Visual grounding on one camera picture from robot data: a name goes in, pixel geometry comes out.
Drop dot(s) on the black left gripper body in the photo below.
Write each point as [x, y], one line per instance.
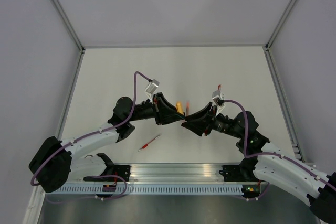
[158, 113]

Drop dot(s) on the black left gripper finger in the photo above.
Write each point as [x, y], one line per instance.
[164, 106]
[171, 119]

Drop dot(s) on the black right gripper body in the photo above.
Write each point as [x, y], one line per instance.
[210, 119]

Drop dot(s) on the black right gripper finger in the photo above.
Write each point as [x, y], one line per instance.
[197, 127]
[206, 112]

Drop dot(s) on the small orange cap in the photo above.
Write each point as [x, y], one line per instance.
[179, 108]

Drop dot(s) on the orange highlighter pen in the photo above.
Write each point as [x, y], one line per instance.
[187, 108]

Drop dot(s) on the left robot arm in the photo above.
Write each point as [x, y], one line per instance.
[55, 160]

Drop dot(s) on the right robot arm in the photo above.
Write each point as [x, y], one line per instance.
[264, 161]

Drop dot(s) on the red thin pen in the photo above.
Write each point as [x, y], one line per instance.
[148, 143]

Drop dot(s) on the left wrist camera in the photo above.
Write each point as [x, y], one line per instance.
[151, 88]

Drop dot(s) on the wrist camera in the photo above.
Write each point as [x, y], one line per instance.
[151, 88]
[218, 99]

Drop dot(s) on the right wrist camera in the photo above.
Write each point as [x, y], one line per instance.
[218, 99]

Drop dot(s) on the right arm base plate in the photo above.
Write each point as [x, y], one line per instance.
[235, 173]

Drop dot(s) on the aluminium front rail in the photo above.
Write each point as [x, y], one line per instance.
[155, 173]

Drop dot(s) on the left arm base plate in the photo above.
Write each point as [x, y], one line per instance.
[123, 171]

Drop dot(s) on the white slotted cable duct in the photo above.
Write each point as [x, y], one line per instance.
[148, 189]

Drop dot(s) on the right side table rail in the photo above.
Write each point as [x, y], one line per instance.
[284, 106]

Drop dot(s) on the table rail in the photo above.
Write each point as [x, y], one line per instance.
[73, 81]
[284, 106]

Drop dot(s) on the left side table rail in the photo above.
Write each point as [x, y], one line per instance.
[73, 81]

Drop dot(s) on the right frame post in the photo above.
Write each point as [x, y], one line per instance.
[283, 18]

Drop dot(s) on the frame post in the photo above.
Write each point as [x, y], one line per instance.
[283, 18]
[67, 23]

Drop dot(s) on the left frame post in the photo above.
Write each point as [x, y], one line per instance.
[67, 23]

